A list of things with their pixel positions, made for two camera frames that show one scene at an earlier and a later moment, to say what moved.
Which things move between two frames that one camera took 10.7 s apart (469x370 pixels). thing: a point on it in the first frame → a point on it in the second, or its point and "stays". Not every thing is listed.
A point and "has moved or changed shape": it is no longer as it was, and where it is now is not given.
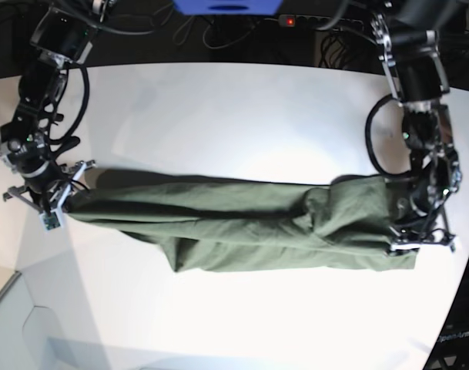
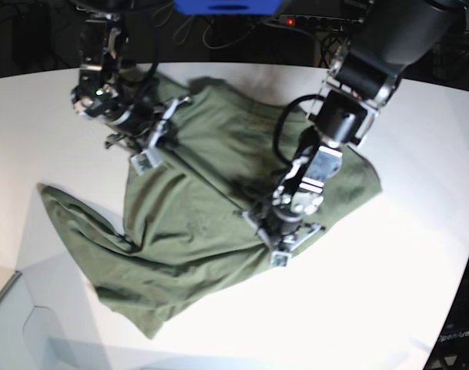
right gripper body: [431, 230] → [283, 231]
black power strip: [296, 21] stays
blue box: [227, 8] stays
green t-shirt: [210, 224] has moved or changed shape
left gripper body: [51, 193] → [143, 124]
